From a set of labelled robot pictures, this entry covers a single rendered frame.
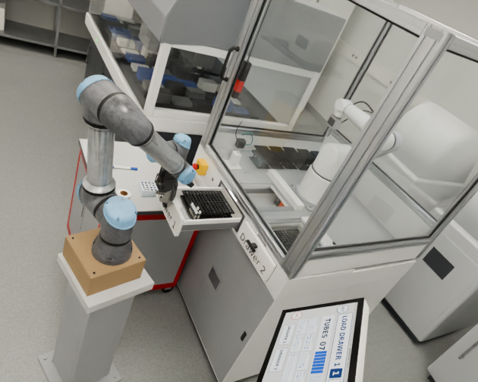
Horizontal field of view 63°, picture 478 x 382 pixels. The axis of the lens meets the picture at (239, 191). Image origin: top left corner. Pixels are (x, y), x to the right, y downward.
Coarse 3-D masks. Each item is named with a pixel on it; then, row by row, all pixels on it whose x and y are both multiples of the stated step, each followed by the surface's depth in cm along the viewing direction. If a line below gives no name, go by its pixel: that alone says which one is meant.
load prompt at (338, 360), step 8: (352, 312) 127; (344, 320) 125; (336, 328) 124; (344, 328) 122; (336, 336) 121; (344, 336) 119; (336, 344) 118; (344, 344) 116; (336, 352) 114; (344, 352) 113; (336, 360) 112; (344, 360) 110; (328, 368) 110; (336, 368) 109; (344, 368) 108; (328, 376) 108; (336, 376) 107
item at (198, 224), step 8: (184, 192) 199; (200, 192) 204; (216, 192) 209; (224, 192) 209; (176, 200) 196; (224, 200) 209; (232, 200) 204; (184, 208) 193; (232, 208) 202; (232, 216) 202; (240, 216) 196; (184, 224) 178; (192, 224) 180; (200, 224) 182; (208, 224) 185; (216, 224) 187; (224, 224) 190; (232, 224) 193
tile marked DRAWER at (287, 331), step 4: (288, 324) 136; (292, 324) 136; (284, 328) 136; (288, 328) 135; (292, 328) 134; (284, 332) 134; (288, 332) 133; (292, 332) 132; (284, 336) 132; (288, 336) 131; (292, 336) 130; (280, 340) 131; (284, 340) 130; (288, 340) 129; (280, 344) 129; (284, 344) 128
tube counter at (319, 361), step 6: (318, 342) 122; (324, 342) 121; (318, 348) 120; (324, 348) 118; (318, 354) 117; (324, 354) 116; (318, 360) 115; (324, 360) 114; (312, 366) 114; (318, 366) 113; (324, 366) 112; (312, 372) 112; (318, 372) 111; (312, 378) 110; (318, 378) 109
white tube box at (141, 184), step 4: (140, 180) 204; (140, 184) 202; (144, 184) 204; (148, 184) 205; (152, 184) 206; (140, 188) 202; (152, 188) 203; (156, 188) 205; (140, 192) 201; (144, 192) 200; (148, 192) 201; (152, 192) 202
